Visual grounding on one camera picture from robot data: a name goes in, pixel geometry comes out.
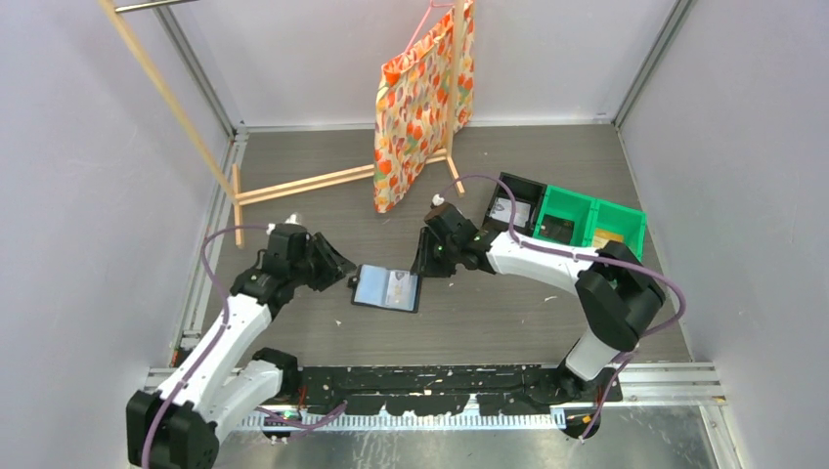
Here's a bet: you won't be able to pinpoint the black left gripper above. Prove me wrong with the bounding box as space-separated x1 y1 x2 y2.
290 234 355 292

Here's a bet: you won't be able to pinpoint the black card holder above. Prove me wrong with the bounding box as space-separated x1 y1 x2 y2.
347 265 421 314

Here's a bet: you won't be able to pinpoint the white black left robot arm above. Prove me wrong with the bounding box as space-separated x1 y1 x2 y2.
126 222 356 468

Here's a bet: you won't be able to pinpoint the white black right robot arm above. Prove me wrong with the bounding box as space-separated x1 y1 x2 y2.
413 202 666 402

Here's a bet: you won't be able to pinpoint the white card in black bin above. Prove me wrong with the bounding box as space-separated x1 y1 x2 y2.
489 197 532 228

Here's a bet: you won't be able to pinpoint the dark card in green bin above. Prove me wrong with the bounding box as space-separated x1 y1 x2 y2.
539 215 575 244

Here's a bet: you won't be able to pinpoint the yellow cards in green bin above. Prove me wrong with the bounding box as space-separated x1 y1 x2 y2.
591 229 625 248

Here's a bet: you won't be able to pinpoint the black storage bin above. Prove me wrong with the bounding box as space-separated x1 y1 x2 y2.
483 172 546 236

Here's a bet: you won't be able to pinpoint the wooden clothes rack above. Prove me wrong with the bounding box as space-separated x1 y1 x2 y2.
97 0 477 250

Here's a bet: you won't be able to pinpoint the floral fabric bag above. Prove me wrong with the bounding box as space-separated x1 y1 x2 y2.
373 1 475 213

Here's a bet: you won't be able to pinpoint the green double storage bin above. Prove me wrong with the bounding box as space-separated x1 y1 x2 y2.
532 186 647 260

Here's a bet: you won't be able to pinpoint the pink clothes hanger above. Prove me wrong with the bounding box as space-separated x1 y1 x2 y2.
404 0 454 53

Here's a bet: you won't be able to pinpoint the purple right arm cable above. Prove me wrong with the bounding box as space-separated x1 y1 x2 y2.
432 174 688 445

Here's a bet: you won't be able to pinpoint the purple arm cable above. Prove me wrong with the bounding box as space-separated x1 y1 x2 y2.
432 174 688 445
139 223 348 469

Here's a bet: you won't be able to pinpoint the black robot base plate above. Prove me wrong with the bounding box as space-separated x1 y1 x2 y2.
265 364 623 416

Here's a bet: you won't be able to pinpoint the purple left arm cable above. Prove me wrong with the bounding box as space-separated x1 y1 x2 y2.
139 223 348 469

